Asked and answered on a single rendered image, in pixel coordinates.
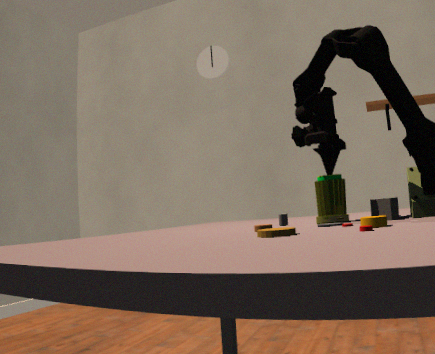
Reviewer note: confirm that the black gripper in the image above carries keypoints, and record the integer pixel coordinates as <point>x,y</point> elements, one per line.
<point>329,152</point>

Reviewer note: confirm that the small dark grey cylinder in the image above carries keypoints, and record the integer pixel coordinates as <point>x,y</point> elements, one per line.
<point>283,219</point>

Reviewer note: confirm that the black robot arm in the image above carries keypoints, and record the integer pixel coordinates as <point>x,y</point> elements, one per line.
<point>369,50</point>

